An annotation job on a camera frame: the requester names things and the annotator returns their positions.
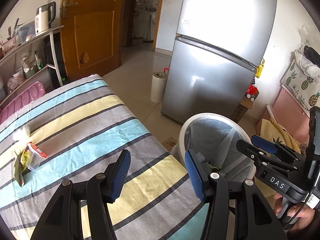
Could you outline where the cardboard box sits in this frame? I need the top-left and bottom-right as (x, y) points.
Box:
(231, 92), (259, 123)

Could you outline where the white paper roll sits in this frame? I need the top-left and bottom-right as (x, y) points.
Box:
(150, 72), (167, 103)

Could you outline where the pale green printed wrapper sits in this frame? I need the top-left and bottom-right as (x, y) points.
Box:
(14, 153), (24, 187)

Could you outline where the clear plastic cup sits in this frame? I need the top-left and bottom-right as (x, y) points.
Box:
(26, 142), (47, 171)

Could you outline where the white round trash bin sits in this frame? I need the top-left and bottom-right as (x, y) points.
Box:
(170, 113), (256, 181)

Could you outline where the pink storage cabinet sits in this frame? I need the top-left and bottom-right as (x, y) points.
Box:
(266, 85), (310, 144)

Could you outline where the wooden door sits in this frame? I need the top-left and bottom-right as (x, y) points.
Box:
(60, 0), (124, 81)

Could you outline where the striped tablecloth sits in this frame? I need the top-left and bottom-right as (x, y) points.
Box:
(1, 75), (208, 239)

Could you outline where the silver refrigerator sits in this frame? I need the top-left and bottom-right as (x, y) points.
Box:
(161, 0), (277, 123)

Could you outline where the pineapple print white cloth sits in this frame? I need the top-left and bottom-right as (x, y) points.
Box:
(280, 46), (319, 112)

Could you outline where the green snack wrapper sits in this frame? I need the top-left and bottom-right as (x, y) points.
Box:
(206, 162), (221, 173)

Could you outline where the white foam net sleeve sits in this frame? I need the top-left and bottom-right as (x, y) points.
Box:
(196, 152), (206, 163)

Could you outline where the red bag on box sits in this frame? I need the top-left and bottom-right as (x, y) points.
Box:
(246, 84), (259, 98)

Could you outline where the white electric kettle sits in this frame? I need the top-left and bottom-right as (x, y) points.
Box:
(35, 1), (56, 36)

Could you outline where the pink plastic tray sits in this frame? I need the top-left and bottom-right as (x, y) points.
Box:
(0, 81), (46, 124)

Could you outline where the metal kitchen shelf rack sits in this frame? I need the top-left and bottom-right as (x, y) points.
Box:
(1, 26), (63, 108)

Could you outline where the yellow hanging bag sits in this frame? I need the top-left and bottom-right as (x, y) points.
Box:
(255, 59), (265, 78)

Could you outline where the small yellow snack wrapper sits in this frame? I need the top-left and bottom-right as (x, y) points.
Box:
(20, 148), (29, 170)

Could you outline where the clear plastic storage box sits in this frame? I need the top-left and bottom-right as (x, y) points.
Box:
(17, 20), (35, 44)

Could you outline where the pink utensil box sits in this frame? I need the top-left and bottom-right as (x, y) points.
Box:
(2, 37), (17, 56)

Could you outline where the right hand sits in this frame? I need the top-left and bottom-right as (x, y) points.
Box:
(273, 192), (317, 233)

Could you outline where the pineapple print yellow blanket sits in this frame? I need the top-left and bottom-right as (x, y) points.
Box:
(260, 118), (300, 154)

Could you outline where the white tissue ball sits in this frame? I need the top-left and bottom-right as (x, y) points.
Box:
(12, 126), (30, 141)

